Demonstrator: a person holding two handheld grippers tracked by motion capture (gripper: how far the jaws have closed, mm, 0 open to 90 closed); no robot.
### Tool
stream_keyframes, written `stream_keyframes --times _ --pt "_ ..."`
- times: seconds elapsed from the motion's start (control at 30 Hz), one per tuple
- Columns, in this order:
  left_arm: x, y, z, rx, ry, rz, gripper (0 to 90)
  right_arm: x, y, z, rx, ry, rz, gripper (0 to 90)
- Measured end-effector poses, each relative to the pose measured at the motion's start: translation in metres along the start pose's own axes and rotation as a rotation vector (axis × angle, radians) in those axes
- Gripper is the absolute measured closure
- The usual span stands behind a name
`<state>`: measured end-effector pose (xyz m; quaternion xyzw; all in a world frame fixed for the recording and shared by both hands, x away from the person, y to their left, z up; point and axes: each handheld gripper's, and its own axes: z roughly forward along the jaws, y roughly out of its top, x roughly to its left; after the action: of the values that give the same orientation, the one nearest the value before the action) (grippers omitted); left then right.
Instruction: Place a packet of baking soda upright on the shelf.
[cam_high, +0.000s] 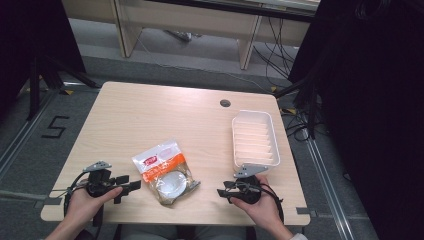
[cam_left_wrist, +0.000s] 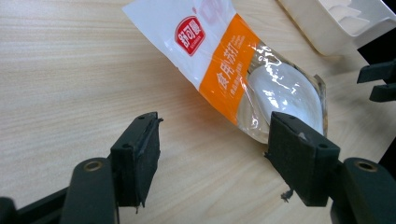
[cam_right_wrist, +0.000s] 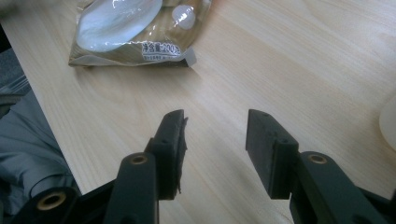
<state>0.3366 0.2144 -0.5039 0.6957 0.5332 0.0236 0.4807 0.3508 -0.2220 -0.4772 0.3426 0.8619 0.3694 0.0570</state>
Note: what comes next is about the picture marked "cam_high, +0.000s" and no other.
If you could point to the black curtain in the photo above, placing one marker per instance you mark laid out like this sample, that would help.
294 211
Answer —
370 100
30 40

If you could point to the clear orange snack packet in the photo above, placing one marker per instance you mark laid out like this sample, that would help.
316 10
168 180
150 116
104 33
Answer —
166 173

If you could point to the person's right hand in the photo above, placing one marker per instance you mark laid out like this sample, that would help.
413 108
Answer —
263 206

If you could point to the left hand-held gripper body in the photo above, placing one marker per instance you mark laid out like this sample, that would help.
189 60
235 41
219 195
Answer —
98 181

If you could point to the grey power strip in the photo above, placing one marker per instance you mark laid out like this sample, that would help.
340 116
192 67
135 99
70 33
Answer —
181 35

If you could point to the person's left hand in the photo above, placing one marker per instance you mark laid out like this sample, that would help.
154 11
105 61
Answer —
83 205

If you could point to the black tripod stand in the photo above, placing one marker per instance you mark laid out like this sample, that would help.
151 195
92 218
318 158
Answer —
308 96
50 76

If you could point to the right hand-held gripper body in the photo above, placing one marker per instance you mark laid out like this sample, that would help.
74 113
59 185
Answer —
248 186

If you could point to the white plastic basket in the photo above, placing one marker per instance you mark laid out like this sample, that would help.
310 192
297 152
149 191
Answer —
255 140

